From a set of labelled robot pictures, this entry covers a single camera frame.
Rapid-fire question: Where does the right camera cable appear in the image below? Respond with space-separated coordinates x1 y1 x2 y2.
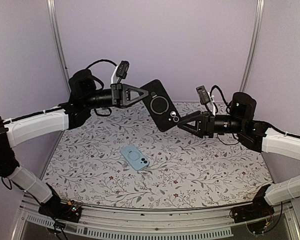
209 85 232 111

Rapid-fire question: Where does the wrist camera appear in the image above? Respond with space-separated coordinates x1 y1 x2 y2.
196 85 210 105
115 60 130 79

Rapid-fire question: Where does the left camera cable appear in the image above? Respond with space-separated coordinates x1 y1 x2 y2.
84 59 119 73

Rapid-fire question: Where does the front aluminium rail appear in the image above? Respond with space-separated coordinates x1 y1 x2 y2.
11 195 300 240

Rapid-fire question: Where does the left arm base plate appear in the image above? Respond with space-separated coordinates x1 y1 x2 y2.
38 200 82 223

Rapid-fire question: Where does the light blue phone case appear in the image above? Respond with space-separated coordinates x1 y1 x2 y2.
120 145 150 171

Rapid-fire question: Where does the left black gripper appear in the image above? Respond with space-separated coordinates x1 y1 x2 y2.
83 81 150 109

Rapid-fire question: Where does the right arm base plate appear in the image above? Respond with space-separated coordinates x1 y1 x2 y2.
229 202 275 223

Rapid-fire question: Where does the camera cable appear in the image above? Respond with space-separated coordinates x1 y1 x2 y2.
84 59 119 73
209 85 232 111

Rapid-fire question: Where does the right aluminium frame post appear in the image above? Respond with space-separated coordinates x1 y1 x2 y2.
239 0 265 92

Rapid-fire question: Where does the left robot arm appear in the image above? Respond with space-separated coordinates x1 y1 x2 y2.
0 68 149 217

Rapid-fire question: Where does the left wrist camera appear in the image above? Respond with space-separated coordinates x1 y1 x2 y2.
115 60 130 79

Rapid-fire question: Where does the left aluminium frame post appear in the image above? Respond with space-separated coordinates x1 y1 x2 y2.
46 0 71 95

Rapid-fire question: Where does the floral patterned table mat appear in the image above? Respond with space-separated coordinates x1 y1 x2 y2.
43 103 272 209

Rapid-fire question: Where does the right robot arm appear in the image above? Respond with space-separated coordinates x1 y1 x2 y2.
177 92 300 218

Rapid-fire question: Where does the black phone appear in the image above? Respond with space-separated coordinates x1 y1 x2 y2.
140 79 181 132

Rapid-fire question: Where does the aluminium frame post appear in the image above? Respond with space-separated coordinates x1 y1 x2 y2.
46 0 71 95
239 0 265 92

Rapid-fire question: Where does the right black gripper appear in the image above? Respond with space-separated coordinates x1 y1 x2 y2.
177 110 246 139

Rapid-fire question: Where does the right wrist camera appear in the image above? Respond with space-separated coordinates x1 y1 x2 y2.
196 85 210 105

